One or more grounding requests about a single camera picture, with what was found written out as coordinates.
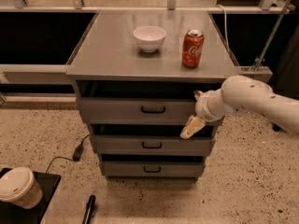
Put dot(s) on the grey bottom drawer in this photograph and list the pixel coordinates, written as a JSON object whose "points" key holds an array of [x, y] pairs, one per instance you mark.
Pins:
{"points": [[151, 169]]}

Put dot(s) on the black marker pen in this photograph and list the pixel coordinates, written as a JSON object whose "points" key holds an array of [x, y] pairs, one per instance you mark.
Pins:
{"points": [[89, 210]]}

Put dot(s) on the grey metal drawer cabinet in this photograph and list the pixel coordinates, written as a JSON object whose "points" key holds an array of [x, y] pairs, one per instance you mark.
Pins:
{"points": [[109, 64]]}

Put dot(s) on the white lidded paper cup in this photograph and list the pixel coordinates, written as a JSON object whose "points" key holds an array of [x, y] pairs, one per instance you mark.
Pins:
{"points": [[19, 186]]}

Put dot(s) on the red cola can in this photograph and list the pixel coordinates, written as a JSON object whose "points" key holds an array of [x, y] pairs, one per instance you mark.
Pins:
{"points": [[192, 48]]}

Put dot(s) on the grey top drawer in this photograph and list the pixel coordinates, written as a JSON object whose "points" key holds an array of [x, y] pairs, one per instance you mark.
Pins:
{"points": [[139, 111]]}

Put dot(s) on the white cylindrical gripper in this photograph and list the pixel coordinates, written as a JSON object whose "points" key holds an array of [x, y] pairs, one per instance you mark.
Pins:
{"points": [[202, 106]]}

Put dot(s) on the black side table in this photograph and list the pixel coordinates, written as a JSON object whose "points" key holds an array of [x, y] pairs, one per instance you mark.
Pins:
{"points": [[13, 214]]}

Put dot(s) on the grey drawer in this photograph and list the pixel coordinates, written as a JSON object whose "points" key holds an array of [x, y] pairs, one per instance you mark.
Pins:
{"points": [[151, 145], [139, 111], [151, 169]]}

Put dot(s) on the grey middle drawer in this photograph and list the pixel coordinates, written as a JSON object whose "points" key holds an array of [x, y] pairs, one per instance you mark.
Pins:
{"points": [[151, 145]]}

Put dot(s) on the white ceramic bowl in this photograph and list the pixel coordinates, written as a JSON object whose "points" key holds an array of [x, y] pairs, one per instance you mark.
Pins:
{"points": [[149, 38]]}

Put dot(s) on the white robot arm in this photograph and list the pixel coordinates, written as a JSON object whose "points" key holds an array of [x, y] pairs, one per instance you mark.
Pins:
{"points": [[241, 94]]}

